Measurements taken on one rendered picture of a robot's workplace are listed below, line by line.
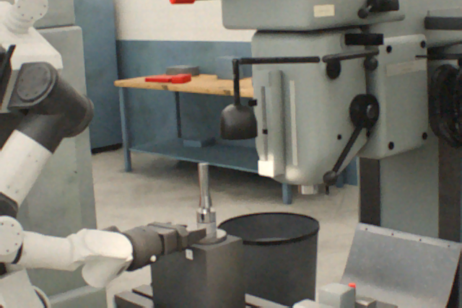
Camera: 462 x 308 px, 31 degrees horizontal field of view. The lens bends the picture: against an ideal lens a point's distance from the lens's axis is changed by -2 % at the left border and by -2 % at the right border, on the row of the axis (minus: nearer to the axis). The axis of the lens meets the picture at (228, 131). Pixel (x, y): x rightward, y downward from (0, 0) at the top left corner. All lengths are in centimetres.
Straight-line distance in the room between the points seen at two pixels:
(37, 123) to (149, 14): 731
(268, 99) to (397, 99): 31
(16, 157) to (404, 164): 96
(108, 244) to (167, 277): 39
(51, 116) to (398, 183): 91
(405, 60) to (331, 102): 24
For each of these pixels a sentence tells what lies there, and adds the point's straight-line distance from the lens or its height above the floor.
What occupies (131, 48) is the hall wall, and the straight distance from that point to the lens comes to 918.
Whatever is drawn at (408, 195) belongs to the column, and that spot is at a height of 119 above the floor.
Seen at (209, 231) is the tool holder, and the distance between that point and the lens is 201.
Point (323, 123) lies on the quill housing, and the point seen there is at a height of 144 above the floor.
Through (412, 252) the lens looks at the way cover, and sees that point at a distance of 211.
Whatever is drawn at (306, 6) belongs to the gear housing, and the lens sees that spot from 158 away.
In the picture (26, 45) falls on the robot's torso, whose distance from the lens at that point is 176.
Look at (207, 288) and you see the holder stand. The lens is 199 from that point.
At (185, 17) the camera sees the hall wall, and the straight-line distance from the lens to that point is 846.
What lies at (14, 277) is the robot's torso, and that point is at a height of 110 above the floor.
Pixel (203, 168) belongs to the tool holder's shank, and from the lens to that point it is 198.
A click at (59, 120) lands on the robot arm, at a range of 164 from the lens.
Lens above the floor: 172
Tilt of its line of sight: 10 degrees down
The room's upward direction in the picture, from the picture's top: 3 degrees counter-clockwise
